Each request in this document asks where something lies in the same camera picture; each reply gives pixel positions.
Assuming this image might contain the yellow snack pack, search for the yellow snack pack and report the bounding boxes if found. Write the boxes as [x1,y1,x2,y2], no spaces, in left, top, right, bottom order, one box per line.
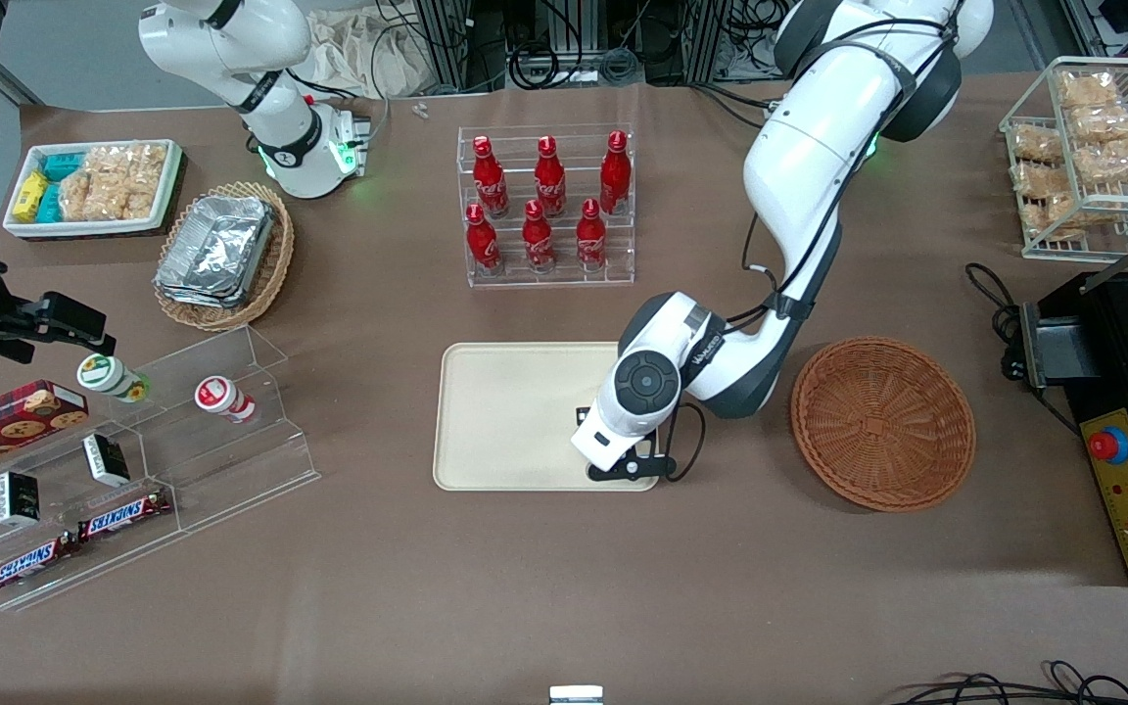
[13,170,52,219]

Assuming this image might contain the brown round wicker basket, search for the brown round wicker basket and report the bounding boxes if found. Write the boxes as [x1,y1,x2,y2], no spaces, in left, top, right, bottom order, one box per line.
[789,336,977,514]

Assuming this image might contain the beige rectangular tray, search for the beige rectangular tray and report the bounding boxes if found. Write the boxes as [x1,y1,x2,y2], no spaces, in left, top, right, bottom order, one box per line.
[433,341,662,493]

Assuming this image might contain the stacked aluminium foil trays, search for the stacked aluminium foil trays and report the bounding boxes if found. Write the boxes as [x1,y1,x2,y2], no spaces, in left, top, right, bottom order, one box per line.
[154,195,277,310]

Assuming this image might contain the clear acrylic bottle rack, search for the clear acrylic bottle rack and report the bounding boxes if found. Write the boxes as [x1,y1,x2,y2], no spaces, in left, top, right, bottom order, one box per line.
[455,123,637,289]

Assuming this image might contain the red cola bottle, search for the red cola bottle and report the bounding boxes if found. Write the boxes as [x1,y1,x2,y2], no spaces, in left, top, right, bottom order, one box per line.
[534,136,568,219]
[465,203,503,276]
[472,135,511,219]
[576,198,608,273]
[599,130,634,216]
[522,199,558,274]

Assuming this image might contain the small black white carton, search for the small black white carton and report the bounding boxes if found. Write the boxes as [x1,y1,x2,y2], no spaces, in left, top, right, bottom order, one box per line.
[81,432,133,489]
[0,470,43,529]

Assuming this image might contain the green-capped yogurt bottle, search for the green-capped yogurt bottle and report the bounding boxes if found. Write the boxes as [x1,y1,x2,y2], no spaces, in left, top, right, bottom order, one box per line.
[75,352,153,404]

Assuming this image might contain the aluminium frame rack with cables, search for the aluminium frame rack with cables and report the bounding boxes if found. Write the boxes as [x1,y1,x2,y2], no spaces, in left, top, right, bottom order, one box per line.
[378,0,800,94]

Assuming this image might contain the crumpled beige cloth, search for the crumpled beige cloth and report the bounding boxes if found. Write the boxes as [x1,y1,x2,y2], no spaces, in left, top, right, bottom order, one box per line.
[307,8,440,100]

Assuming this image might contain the light oval wicker basket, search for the light oval wicker basket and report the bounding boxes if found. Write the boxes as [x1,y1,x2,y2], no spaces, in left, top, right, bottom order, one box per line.
[152,180,297,333]

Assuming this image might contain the bagged cracker snack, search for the bagged cracker snack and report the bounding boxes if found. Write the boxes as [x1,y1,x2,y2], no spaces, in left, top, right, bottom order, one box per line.
[1073,137,1128,185]
[1012,161,1076,199]
[1068,102,1128,145]
[1009,124,1065,165]
[1018,191,1081,238]
[1057,70,1120,111]

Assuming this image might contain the white rectangular snack tray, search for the white rectangular snack tray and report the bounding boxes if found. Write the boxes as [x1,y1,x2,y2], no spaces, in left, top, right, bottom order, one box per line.
[2,138,184,239]

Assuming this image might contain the black cable bundle at edge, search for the black cable bundle at edge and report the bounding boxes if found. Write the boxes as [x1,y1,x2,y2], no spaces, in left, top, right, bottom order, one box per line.
[902,660,1128,705]

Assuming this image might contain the clear acrylic stepped display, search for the clear acrylic stepped display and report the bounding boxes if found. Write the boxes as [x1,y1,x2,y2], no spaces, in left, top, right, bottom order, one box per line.
[0,325,322,614]

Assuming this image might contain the black countertop appliance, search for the black countertop appliance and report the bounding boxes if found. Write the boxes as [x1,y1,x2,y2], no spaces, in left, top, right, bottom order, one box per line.
[1002,266,1128,587]

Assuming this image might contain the Snickers chocolate bar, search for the Snickers chocolate bar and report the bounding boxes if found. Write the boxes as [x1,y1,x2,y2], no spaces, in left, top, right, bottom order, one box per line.
[76,487,174,545]
[0,533,81,597]

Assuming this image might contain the red tartan cookie box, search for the red tartan cookie box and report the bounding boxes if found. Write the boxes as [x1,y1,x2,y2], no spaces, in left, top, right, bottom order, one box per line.
[0,379,91,482]

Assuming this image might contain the clear bag of rice crackers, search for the clear bag of rice crackers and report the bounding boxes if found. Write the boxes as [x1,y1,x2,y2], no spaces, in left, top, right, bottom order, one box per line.
[59,143,169,222]

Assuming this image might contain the white wire shelf basket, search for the white wire shelf basket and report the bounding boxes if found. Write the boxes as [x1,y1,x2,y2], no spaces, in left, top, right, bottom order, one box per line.
[999,56,1128,262]

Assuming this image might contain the red-capped yogurt bottle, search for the red-capped yogurt bottle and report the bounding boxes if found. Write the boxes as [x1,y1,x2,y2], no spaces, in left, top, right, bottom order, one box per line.
[194,375,259,425]

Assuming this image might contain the black power cable on table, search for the black power cable on table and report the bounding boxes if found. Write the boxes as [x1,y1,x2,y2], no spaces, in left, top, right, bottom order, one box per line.
[964,261,1047,385]

